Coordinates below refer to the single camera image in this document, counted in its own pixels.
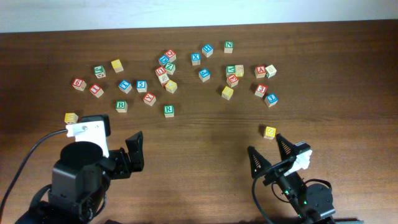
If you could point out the blue 5 block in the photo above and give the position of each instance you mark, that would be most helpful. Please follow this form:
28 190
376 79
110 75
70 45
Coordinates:
141 86

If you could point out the red 3 block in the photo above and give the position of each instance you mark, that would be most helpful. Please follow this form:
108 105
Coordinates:
260 90

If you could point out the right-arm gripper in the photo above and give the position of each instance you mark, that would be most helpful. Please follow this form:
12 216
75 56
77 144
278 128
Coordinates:
277 168

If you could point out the red 6 block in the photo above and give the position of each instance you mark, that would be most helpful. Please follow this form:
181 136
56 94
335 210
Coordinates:
79 84

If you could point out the blue T block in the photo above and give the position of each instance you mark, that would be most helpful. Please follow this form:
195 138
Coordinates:
125 86

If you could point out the red I block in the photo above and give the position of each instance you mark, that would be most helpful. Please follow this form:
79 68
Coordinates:
96 90

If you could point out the green J block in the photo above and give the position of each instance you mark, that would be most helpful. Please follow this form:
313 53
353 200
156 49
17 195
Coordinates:
99 71

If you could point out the blue H block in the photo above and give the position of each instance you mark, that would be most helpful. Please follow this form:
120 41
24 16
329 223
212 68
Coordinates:
207 50

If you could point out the yellow C block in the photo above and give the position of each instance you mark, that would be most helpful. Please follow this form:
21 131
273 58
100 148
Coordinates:
171 86

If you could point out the red A block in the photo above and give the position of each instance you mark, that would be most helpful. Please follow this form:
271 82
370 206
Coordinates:
260 71

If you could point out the red Q block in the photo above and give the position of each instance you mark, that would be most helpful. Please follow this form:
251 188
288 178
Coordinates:
171 55

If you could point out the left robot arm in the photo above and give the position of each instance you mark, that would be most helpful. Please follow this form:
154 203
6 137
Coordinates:
80 180

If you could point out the green V block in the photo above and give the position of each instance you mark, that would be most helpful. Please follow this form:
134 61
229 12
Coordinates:
230 69

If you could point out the red U block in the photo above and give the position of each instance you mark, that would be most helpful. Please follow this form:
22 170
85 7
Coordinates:
160 71

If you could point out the leaf picture block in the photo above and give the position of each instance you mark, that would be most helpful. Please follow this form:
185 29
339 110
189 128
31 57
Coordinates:
164 79

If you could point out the green N block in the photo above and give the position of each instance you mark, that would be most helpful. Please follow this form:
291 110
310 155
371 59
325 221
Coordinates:
228 47

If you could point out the plain 4 block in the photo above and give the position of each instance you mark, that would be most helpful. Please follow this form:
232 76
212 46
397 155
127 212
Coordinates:
239 70

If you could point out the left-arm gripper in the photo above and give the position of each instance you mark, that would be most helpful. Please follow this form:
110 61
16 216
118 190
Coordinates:
123 160

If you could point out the yellow block far left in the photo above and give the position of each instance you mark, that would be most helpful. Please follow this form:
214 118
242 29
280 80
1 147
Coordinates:
117 66

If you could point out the red E block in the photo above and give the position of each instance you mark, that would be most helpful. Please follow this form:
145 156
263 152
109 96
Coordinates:
232 80

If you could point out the blue P block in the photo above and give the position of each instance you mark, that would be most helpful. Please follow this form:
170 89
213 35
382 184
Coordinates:
204 74

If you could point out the green R block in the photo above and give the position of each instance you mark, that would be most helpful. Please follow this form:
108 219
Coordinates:
169 111

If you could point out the green B block centre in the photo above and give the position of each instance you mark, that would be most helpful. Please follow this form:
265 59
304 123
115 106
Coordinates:
121 106

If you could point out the white picture block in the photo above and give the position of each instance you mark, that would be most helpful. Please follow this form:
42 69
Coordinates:
270 71

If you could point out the red Y block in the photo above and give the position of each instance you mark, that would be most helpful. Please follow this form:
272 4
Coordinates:
149 99

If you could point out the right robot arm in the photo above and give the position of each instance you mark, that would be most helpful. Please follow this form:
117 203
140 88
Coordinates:
312 200

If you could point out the green Z block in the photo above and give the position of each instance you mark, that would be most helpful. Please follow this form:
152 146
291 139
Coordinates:
170 68

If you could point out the blue D block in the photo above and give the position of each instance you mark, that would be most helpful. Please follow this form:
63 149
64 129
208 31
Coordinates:
163 60

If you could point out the blue X block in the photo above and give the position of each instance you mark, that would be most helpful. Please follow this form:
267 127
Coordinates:
196 59

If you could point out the yellow M block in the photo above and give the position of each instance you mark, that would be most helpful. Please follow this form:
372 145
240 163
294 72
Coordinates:
71 118

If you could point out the blue 1 block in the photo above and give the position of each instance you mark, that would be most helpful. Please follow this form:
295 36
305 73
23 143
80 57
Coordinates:
271 100

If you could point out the yellow S block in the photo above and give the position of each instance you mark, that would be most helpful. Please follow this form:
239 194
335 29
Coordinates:
269 133
227 92

